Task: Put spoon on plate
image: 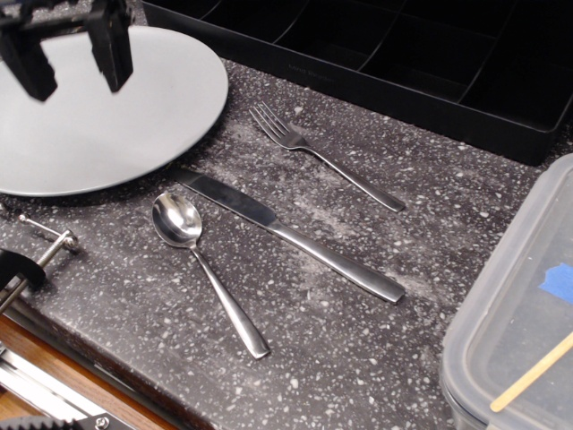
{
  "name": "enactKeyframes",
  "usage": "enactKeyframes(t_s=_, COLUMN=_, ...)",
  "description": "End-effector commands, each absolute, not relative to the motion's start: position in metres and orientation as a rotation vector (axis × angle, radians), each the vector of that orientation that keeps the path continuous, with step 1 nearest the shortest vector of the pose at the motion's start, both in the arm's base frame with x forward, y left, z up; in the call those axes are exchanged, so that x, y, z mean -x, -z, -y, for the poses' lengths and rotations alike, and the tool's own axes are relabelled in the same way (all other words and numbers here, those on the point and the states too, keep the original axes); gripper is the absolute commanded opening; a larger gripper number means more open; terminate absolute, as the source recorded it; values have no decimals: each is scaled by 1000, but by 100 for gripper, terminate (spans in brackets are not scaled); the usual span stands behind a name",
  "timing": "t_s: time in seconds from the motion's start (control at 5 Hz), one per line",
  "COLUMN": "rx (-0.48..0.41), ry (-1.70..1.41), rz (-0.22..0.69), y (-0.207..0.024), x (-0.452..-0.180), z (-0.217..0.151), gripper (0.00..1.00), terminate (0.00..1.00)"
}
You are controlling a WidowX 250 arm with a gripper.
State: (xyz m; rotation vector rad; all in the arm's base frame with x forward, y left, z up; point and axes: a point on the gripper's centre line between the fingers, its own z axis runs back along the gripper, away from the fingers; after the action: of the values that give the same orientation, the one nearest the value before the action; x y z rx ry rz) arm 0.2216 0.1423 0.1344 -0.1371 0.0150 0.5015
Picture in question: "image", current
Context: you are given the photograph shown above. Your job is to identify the wooden stick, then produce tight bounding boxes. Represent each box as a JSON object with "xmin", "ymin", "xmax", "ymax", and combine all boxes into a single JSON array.
[{"xmin": 490, "ymin": 333, "xmax": 572, "ymax": 413}]

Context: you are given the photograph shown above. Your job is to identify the wooden and metal rail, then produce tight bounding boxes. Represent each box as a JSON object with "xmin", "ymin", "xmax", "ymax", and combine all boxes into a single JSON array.
[{"xmin": 1, "ymin": 314, "xmax": 183, "ymax": 429}]

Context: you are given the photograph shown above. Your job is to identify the silver metal knife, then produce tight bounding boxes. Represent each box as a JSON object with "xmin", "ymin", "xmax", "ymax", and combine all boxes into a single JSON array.
[{"xmin": 168, "ymin": 168, "xmax": 405, "ymax": 304}]

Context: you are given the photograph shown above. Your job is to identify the silver metal fork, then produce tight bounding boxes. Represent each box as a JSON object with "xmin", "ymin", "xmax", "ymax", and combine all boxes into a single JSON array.
[{"xmin": 249, "ymin": 102, "xmax": 406, "ymax": 213}]

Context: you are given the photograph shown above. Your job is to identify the clear plastic storage container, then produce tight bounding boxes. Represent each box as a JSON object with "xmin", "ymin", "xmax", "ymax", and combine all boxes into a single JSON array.
[{"xmin": 440, "ymin": 155, "xmax": 572, "ymax": 429}]

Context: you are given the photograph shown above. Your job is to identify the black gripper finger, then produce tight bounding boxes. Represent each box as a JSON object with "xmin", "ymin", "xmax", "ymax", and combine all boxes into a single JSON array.
[
  {"xmin": 87, "ymin": 3, "xmax": 133, "ymax": 93},
  {"xmin": 1, "ymin": 20, "xmax": 57, "ymax": 101}
]

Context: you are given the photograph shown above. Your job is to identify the metal clamp with black pad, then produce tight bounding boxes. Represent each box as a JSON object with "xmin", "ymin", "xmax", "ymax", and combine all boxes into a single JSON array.
[{"xmin": 1, "ymin": 213, "xmax": 79, "ymax": 314}]

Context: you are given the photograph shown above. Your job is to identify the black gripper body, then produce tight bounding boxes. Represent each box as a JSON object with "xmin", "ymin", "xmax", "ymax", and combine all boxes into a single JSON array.
[{"xmin": 1, "ymin": 1, "xmax": 130, "ymax": 40}]

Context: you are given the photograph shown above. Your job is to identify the grey round plate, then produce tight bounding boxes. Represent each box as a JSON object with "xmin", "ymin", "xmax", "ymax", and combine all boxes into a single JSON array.
[{"xmin": 1, "ymin": 26, "xmax": 228, "ymax": 196}]

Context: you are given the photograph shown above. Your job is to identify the black cutlery organizer tray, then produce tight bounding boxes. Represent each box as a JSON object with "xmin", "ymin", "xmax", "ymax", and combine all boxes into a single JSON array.
[{"xmin": 143, "ymin": 1, "xmax": 572, "ymax": 165}]

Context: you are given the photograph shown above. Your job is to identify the silver metal spoon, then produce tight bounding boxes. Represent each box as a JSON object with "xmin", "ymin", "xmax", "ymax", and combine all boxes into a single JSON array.
[{"xmin": 151, "ymin": 193, "xmax": 270, "ymax": 359}]

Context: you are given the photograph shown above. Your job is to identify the blue tape piece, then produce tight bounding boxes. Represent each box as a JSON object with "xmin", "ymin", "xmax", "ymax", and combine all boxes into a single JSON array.
[{"xmin": 540, "ymin": 263, "xmax": 573, "ymax": 303}]

